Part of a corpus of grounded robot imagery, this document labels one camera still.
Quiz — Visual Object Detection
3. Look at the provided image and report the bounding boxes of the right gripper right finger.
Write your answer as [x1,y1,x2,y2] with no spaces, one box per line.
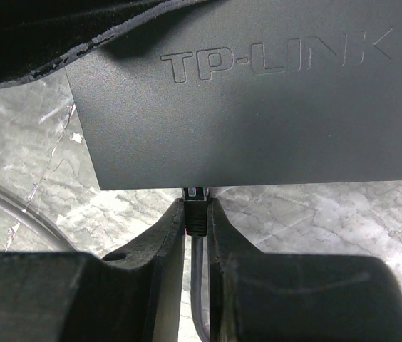
[207,199,402,341]

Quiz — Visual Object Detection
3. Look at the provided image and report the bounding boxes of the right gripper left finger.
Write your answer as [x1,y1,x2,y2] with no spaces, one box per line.
[0,199,185,341]

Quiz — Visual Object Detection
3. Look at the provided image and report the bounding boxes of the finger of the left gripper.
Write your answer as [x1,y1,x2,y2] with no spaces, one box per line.
[0,1,211,86]

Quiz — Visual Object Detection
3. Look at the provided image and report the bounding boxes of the black ethernet cable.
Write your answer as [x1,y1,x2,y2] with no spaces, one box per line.
[182,186,212,342]

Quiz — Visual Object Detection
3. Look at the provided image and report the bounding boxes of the black network switch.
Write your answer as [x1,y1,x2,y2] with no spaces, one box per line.
[66,1,402,190]

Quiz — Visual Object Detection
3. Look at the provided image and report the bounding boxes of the grey ethernet cable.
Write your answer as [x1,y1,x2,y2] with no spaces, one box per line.
[0,172,66,252]

